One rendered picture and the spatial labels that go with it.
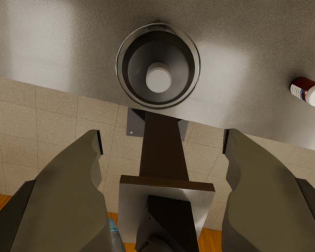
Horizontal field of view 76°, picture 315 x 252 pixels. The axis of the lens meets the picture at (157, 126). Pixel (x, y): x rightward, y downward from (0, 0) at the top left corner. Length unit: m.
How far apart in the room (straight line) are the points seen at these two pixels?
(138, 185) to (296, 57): 0.56
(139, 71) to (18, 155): 1.96
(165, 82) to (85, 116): 1.48
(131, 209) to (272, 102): 0.56
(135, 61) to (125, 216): 0.64
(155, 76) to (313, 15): 0.43
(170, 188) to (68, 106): 1.19
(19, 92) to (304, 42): 1.70
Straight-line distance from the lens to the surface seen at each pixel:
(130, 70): 0.25
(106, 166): 1.91
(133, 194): 0.72
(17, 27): 0.57
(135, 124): 1.61
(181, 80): 0.26
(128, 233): 0.89
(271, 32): 0.55
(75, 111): 1.69
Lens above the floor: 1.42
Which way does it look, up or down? 61 degrees down
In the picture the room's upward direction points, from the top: 180 degrees clockwise
